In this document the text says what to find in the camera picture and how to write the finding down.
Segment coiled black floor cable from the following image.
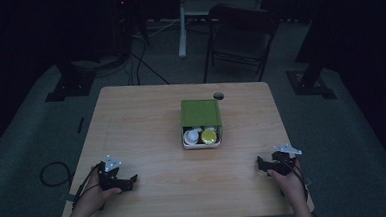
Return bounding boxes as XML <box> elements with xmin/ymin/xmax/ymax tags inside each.
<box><xmin>38</xmin><ymin>160</ymin><xmax>75</xmax><ymax>189</ymax></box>

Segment person's right hand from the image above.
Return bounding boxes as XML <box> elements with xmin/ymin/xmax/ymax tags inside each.
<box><xmin>266</xmin><ymin>158</ymin><xmax>308</xmax><ymax>205</ymax></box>

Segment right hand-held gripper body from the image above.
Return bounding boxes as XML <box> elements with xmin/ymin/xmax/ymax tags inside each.
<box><xmin>270</xmin><ymin>142</ymin><xmax>305</xmax><ymax>177</ymax></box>

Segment person's left hand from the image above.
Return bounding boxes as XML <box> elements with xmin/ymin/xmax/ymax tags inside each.
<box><xmin>78</xmin><ymin>173</ymin><xmax>124</xmax><ymax>212</ymax></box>

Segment left hand-held gripper cable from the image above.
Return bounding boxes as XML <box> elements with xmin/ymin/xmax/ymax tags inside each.
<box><xmin>69</xmin><ymin>164</ymin><xmax>103</xmax><ymax>210</ymax></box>

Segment hand-held gripper cable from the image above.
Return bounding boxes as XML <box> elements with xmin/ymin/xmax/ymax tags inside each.
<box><xmin>69</xmin><ymin>164</ymin><xmax>103</xmax><ymax>210</ymax></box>
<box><xmin>283</xmin><ymin>157</ymin><xmax>323</xmax><ymax>217</ymax></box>

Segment white drawer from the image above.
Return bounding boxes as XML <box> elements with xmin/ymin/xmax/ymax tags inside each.
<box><xmin>180</xmin><ymin>123</ymin><xmax>224</xmax><ymax>151</ymax></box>

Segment small black strip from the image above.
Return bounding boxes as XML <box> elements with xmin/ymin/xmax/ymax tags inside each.
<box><xmin>75</xmin><ymin>116</ymin><xmax>86</xmax><ymax>135</ymax></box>

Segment green drawer box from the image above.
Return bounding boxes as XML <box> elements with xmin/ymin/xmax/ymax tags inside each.
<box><xmin>180</xmin><ymin>97</ymin><xmax>223</xmax><ymax>129</ymax></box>

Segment yellow lidded jar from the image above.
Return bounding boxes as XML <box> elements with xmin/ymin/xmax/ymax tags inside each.
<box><xmin>200</xmin><ymin>128</ymin><xmax>219</xmax><ymax>146</ymax></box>

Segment white cup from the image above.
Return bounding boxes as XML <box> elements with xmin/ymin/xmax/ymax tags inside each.
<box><xmin>183</xmin><ymin>128</ymin><xmax>201</xmax><ymax>146</ymax></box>

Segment grey round stand base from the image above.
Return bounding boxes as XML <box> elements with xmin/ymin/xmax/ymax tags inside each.
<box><xmin>70</xmin><ymin>54</ymin><xmax>128</xmax><ymax>72</ymax></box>

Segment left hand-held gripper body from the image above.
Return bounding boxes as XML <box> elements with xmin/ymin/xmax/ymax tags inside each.
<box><xmin>95</xmin><ymin>154</ymin><xmax>126</xmax><ymax>193</ymax></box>

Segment right hand-held gripper cable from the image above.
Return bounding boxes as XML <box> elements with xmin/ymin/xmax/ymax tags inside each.
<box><xmin>283</xmin><ymin>157</ymin><xmax>323</xmax><ymax>217</ymax></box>

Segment black folding chair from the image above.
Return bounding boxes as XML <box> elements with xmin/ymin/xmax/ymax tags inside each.
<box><xmin>199</xmin><ymin>1</ymin><xmax>285</xmax><ymax>86</ymax></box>

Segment black stand base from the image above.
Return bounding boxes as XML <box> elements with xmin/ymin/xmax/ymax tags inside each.
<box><xmin>285</xmin><ymin>59</ymin><xmax>338</xmax><ymax>103</ymax></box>
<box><xmin>42</xmin><ymin>60</ymin><xmax>98</xmax><ymax>103</ymax></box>

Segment white floor cable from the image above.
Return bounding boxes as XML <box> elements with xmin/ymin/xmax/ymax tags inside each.
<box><xmin>131</xmin><ymin>18</ymin><xmax>182</xmax><ymax>40</ymax></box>

